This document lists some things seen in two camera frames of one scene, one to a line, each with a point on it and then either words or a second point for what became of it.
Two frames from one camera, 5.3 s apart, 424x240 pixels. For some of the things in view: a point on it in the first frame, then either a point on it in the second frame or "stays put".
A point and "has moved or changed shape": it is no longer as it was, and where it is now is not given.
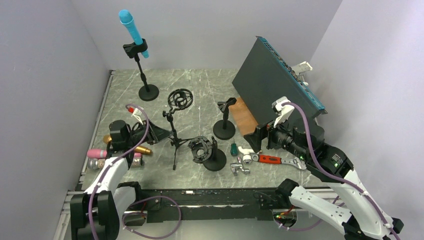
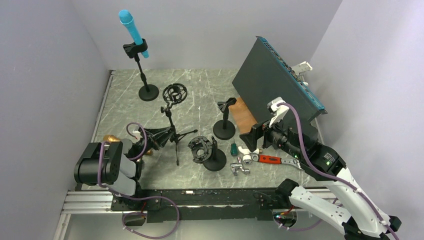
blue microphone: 126,17 stays put
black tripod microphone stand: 178,99 has moved or changed shape
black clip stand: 225,129 stays put
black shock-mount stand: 206,152 stays put
